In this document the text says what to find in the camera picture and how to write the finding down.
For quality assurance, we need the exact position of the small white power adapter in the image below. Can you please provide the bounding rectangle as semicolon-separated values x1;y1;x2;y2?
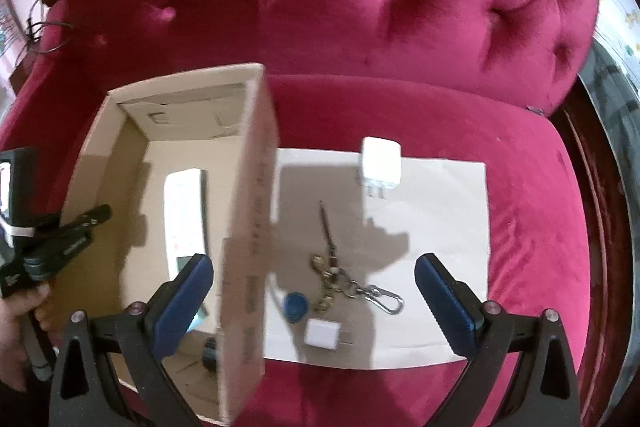
304;319;352;350

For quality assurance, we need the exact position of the white remote control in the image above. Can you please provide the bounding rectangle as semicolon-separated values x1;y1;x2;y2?
162;167;214;333

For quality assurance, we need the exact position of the black cable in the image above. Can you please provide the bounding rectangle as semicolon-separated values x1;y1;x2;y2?
22;0;76;56

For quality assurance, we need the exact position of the person's left hand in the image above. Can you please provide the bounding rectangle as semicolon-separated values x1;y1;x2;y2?
0;283;53;392

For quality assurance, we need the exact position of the black cylindrical object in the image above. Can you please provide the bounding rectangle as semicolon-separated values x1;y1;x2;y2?
202;336;218;373

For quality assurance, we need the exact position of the brown cardboard box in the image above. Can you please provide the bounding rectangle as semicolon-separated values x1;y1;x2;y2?
54;63;278;426

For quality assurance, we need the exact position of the blue round cap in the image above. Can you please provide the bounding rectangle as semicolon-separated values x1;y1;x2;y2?
282;291;309;324

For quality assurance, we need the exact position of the bronze keychain with carabiner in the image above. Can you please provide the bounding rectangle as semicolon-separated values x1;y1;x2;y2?
309;202;405;315

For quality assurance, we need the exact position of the large white power adapter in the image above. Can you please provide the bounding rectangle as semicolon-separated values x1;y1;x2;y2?
359;136;401;199

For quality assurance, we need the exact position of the red velvet tufted armchair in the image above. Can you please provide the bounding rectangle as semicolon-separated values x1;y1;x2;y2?
0;0;601;427

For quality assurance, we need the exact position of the beige paper sheet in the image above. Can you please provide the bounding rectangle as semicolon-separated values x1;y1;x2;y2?
265;148;490;369

